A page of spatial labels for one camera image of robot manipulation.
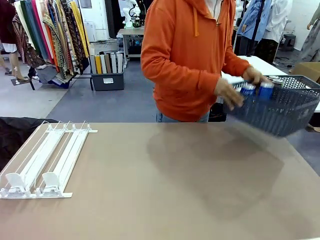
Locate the person's left forearm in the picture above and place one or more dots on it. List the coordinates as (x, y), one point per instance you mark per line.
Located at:
(237, 63)

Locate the brown cardboard box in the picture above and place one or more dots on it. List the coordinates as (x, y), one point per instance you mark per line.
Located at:
(308, 70)

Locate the black cloth cover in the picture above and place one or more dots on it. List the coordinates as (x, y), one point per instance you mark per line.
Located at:
(25, 135)

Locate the grey metal workbench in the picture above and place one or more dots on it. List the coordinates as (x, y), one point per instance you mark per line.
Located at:
(130, 32)

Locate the white fabric roll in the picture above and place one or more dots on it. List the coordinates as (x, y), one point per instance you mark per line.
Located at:
(103, 63)
(113, 62)

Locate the person's left hand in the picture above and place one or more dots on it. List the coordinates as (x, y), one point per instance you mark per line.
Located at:
(253, 75)

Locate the black Pepsi can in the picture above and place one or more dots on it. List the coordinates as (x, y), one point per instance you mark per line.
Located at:
(271, 77)
(278, 81)

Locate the dark grey storage bin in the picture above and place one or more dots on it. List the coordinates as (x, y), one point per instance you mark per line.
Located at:
(107, 82)

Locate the mannequin in grey dress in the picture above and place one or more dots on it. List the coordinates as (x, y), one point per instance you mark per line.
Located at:
(312, 37)

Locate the mannequin in white coat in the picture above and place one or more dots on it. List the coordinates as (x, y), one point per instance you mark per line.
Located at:
(277, 20)

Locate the yellow fabric roll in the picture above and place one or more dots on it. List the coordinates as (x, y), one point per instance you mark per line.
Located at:
(98, 64)

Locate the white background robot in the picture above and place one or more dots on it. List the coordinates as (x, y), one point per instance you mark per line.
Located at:
(128, 13)

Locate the mannequin in blue shirt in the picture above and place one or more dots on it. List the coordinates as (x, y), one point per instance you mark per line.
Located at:
(252, 20)

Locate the bare white mannequin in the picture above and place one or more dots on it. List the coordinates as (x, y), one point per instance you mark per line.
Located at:
(238, 10)

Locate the grey plastic mesh basket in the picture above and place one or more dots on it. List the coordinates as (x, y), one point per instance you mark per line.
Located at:
(287, 112)

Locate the person's right hand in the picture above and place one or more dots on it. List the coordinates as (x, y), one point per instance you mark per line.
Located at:
(228, 93)

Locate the brown fabric roll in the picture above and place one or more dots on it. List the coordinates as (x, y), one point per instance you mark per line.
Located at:
(108, 63)

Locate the person's right forearm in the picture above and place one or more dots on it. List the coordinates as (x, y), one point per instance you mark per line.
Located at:
(190, 75)

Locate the person in orange hoodie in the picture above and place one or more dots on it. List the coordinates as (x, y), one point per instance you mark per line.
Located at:
(180, 62)

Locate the clothes rack with colourful garments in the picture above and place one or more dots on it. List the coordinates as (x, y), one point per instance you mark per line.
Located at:
(55, 37)

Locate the dark plastic stool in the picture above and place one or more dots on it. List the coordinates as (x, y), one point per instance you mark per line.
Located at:
(290, 41)

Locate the white side table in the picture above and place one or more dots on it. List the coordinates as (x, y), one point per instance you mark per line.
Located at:
(262, 65)

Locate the blue Pocari Sweat can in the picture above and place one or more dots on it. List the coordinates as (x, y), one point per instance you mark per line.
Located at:
(265, 91)
(247, 90)

